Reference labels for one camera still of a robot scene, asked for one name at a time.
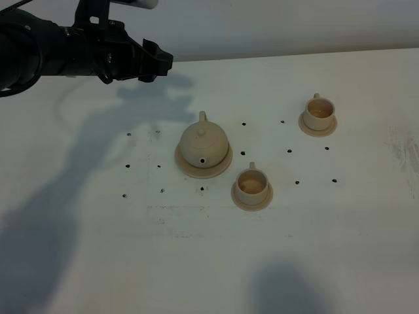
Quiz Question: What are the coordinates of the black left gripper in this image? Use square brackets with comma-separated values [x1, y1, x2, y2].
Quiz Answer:
[64, 1, 173, 84]

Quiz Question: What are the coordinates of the beige ceramic teapot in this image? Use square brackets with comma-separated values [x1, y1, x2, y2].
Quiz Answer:
[179, 111, 229, 168]

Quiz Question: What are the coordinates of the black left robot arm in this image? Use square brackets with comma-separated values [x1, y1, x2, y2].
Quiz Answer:
[1, 0, 173, 97]

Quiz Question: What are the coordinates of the beige teapot saucer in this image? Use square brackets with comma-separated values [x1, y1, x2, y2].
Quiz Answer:
[174, 145, 233, 179]

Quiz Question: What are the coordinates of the near beige teacup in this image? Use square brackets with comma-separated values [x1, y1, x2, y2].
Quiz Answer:
[235, 162, 269, 194]

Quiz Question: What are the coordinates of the beige teacup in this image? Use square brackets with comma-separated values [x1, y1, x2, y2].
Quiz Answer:
[235, 162, 269, 194]
[302, 93, 335, 131]

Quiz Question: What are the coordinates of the far beige teacup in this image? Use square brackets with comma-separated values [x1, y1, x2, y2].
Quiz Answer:
[302, 93, 335, 131]

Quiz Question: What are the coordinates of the near beige cup saucer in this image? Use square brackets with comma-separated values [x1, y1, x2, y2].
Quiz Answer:
[231, 183, 274, 211]

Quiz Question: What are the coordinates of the beige cup saucer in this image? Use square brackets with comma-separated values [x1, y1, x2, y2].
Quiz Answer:
[299, 113, 338, 137]
[231, 183, 274, 211]

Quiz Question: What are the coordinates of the far beige cup saucer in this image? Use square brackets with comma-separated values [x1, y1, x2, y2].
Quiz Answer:
[299, 113, 338, 137]

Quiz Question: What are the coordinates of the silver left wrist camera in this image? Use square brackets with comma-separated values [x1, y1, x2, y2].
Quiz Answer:
[111, 0, 158, 10]

